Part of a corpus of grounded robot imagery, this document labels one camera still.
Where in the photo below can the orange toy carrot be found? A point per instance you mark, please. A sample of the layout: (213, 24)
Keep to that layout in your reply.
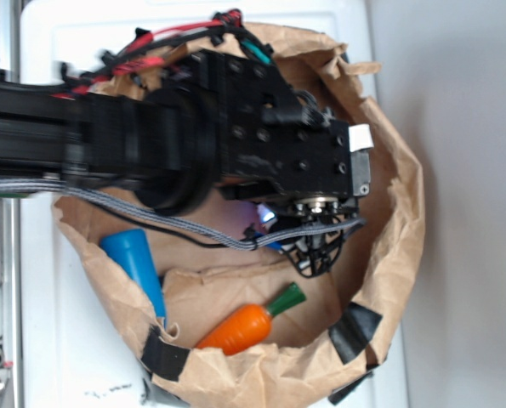
(251, 323)

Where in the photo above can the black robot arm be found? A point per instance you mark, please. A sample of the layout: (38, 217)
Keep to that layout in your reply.
(218, 122)

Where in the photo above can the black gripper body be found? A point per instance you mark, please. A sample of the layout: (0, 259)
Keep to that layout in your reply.
(281, 149)

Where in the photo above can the black tape right rim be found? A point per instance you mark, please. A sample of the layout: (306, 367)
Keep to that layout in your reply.
(353, 331)

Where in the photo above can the brown paper bag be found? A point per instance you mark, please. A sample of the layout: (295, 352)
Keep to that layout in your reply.
(298, 364)

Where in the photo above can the black tape rim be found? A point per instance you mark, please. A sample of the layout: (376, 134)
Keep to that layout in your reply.
(353, 331)
(163, 359)

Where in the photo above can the black tape left rim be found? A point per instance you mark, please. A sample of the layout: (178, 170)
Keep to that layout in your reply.
(163, 359)

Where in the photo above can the blue plastic cone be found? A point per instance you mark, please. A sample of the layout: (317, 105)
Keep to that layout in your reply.
(130, 250)

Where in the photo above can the aluminium rail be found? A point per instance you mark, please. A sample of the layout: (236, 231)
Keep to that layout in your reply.
(11, 358)

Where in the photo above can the black tape right base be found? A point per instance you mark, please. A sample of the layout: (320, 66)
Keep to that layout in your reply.
(341, 394)

